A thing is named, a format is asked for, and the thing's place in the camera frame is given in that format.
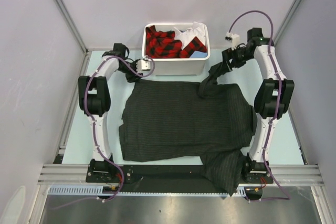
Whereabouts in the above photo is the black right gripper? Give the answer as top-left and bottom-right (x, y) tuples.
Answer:
(219, 45), (254, 74)

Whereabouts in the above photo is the dark pinstriped long sleeve shirt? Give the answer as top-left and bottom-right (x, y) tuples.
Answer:
(118, 62), (259, 197)

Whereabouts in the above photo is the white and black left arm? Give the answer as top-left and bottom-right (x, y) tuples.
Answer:
(78, 43), (142, 183)

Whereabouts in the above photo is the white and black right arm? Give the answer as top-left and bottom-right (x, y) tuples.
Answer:
(222, 28), (295, 184)

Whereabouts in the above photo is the light blue shirt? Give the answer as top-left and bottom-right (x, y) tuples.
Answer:
(190, 51), (208, 59)

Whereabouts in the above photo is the red black plaid shirt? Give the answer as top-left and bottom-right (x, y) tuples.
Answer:
(144, 25), (207, 59)

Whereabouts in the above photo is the white shirt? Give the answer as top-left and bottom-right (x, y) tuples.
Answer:
(173, 22), (206, 49)

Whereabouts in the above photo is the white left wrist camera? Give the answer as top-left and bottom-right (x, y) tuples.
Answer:
(136, 56), (155, 74)

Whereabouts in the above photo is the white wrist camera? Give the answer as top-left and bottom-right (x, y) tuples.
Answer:
(136, 56), (155, 74)
(225, 32), (240, 50)

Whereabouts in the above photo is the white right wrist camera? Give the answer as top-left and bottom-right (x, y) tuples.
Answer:
(225, 32), (240, 50)

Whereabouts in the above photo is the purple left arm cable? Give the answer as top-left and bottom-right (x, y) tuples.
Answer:
(51, 55), (155, 210)

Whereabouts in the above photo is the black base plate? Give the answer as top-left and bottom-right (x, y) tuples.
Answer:
(86, 160), (273, 185)

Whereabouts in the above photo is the aluminium frame rail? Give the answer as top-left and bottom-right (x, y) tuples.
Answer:
(38, 164), (324, 186)

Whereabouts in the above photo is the white slotted cable duct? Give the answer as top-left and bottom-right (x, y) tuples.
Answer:
(48, 184), (247, 197)

